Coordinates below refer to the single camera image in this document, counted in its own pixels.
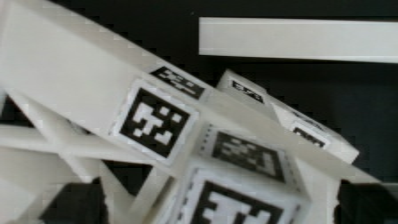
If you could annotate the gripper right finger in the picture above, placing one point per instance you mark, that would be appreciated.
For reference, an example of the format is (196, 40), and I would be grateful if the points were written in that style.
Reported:
(366, 203)

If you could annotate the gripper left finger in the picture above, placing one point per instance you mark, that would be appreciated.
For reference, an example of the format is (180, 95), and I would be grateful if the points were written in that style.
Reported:
(77, 206)

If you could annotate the white tagged cube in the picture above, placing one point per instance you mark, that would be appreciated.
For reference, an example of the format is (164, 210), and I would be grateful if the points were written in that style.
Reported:
(242, 187)

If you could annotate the white chair back frame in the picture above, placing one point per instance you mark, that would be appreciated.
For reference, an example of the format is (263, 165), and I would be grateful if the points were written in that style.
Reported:
(119, 108)

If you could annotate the white chair leg block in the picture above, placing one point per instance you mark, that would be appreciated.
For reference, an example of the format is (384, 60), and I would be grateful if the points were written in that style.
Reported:
(251, 94)

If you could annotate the white U-shaped fence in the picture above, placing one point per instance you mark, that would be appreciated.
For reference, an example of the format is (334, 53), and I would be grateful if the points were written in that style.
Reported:
(299, 39)

